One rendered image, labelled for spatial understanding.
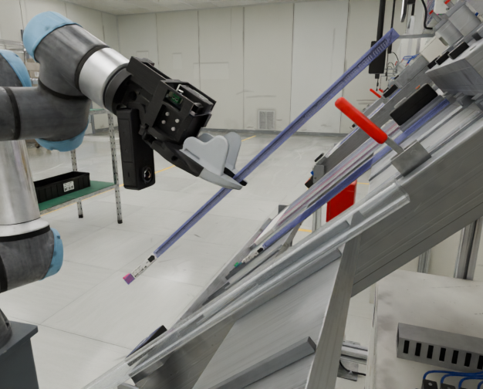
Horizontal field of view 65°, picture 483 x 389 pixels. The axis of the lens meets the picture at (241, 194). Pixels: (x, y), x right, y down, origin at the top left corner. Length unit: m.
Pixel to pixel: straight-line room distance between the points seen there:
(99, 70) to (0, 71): 0.47
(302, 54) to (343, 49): 0.93
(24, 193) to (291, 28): 8.80
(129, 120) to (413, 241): 0.37
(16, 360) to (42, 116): 0.65
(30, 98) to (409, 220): 0.51
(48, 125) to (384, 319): 0.75
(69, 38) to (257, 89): 9.09
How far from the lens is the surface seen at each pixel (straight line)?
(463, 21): 0.56
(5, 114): 0.60
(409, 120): 0.71
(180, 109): 0.50
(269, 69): 9.53
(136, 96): 0.53
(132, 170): 0.54
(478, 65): 0.40
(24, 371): 1.12
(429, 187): 0.36
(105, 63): 0.54
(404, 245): 0.38
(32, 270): 1.00
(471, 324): 0.98
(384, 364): 0.80
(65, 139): 0.65
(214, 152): 0.47
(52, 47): 0.59
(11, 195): 0.98
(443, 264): 1.99
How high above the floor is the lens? 1.11
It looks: 16 degrees down
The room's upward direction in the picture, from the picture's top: straight up
